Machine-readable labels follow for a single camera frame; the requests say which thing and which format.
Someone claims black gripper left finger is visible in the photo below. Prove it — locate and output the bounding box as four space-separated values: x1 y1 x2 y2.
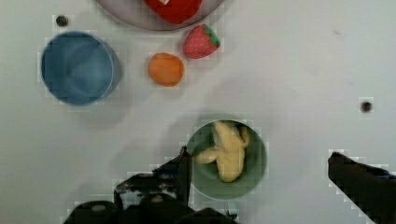
64 147 238 224

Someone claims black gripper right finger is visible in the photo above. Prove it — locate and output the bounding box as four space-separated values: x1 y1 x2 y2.
328 152 396 224

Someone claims peeled toy banana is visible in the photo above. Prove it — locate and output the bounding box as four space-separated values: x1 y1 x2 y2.
194 120 250 183

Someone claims green mug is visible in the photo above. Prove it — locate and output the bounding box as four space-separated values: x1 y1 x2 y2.
187 119 267 218

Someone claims orange toy fruit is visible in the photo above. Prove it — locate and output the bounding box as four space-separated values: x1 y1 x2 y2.
148 52 184 87

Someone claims blue bowl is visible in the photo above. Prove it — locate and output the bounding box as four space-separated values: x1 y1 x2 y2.
40 31 121 106

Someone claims red toy strawberry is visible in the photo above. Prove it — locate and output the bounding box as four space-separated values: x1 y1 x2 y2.
182 24 220 59

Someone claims red ketchup bottle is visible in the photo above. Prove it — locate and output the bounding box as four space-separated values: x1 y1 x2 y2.
143 0 203 24

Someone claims grey round plate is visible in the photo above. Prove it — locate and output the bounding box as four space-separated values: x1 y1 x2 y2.
95 0 225 32

